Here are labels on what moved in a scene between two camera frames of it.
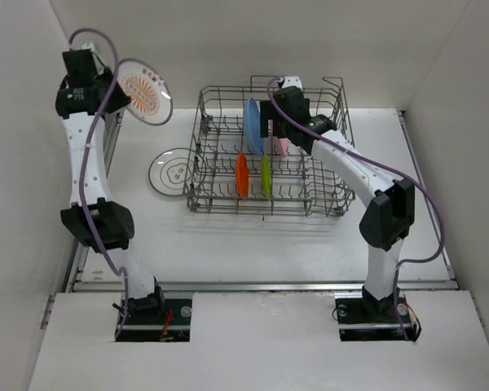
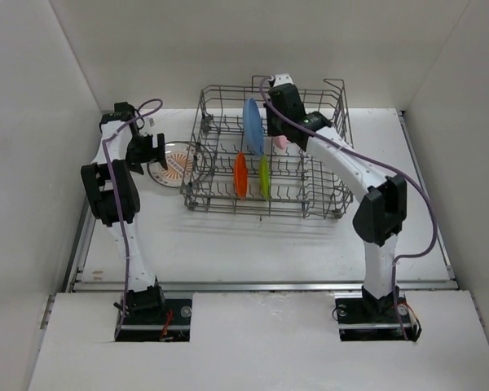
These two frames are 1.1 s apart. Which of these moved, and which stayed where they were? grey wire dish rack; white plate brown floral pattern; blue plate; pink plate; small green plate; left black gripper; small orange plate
Moved: left black gripper; pink plate; white plate brown floral pattern
Stayed: blue plate; small orange plate; small green plate; grey wire dish rack
